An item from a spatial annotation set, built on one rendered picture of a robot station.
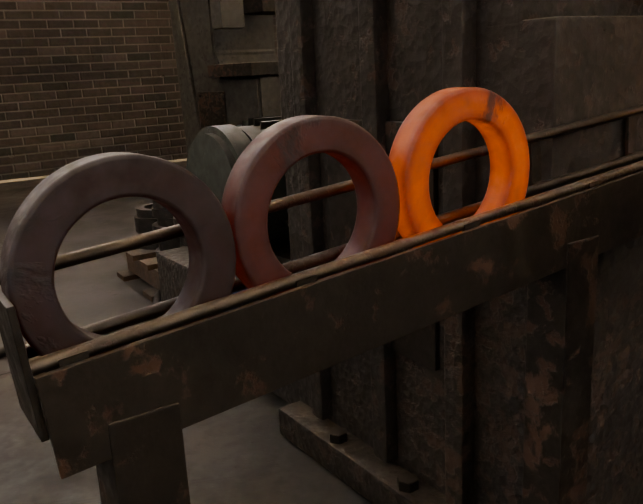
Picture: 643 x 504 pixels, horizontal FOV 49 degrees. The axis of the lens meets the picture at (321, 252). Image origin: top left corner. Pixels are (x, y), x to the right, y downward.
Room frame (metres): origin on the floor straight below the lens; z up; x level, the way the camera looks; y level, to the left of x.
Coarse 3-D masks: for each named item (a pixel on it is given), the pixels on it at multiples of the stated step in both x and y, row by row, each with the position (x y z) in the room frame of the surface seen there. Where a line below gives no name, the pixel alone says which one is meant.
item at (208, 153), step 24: (264, 120) 2.10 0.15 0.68; (192, 144) 2.10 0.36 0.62; (216, 144) 1.96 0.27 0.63; (240, 144) 1.94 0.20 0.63; (192, 168) 2.11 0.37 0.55; (216, 168) 1.98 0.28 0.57; (216, 192) 1.99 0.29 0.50; (288, 240) 2.21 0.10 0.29; (168, 264) 2.23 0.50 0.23; (168, 288) 2.25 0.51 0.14; (288, 384) 1.62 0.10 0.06
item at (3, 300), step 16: (0, 304) 0.49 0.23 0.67; (0, 320) 0.51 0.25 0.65; (16, 320) 0.47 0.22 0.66; (16, 336) 0.47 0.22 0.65; (16, 352) 0.47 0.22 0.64; (16, 368) 0.49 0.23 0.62; (16, 384) 0.52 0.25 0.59; (32, 384) 0.47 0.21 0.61; (32, 400) 0.47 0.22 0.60; (32, 416) 0.48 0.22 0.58
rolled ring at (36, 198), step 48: (48, 192) 0.51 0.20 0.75; (96, 192) 0.53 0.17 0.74; (144, 192) 0.55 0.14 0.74; (192, 192) 0.57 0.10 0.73; (48, 240) 0.51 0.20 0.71; (192, 240) 0.58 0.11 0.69; (48, 288) 0.50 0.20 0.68; (192, 288) 0.58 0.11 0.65; (48, 336) 0.50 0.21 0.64; (96, 336) 0.54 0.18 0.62
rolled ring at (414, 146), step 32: (448, 96) 0.72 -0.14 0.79; (480, 96) 0.74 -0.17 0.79; (416, 128) 0.70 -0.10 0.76; (448, 128) 0.72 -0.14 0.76; (480, 128) 0.78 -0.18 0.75; (512, 128) 0.77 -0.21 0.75; (416, 160) 0.69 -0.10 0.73; (512, 160) 0.77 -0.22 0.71; (416, 192) 0.69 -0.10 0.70; (512, 192) 0.77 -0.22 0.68; (416, 224) 0.69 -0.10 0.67
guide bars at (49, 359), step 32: (544, 192) 0.79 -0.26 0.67; (448, 224) 0.71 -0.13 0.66; (480, 224) 0.73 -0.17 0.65; (352, 256) 0.64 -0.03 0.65; (384, 256) 0.65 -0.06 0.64; (256, 288) 0.58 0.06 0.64; (288, 288) 0.59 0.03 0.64; (160, 320) 0.53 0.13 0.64; (192, 320) 0.54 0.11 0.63; (64, 352) 0.49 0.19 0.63; (96, 352) 0.50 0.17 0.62
